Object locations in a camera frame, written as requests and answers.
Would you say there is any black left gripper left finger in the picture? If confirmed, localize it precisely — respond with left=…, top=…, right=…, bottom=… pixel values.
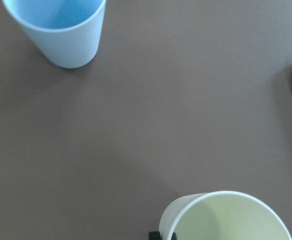
left=148, top=231, right=161, bottom=240

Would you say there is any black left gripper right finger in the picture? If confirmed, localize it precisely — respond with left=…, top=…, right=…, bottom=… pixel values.
left=172, top=232, right=177, bottom=240

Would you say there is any white cup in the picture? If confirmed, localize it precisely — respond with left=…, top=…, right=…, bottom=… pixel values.
left=159, top=190, right=292, bottom=240

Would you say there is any blue cup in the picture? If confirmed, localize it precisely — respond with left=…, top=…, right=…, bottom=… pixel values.
left=2, top=0, right=106, bottom=69

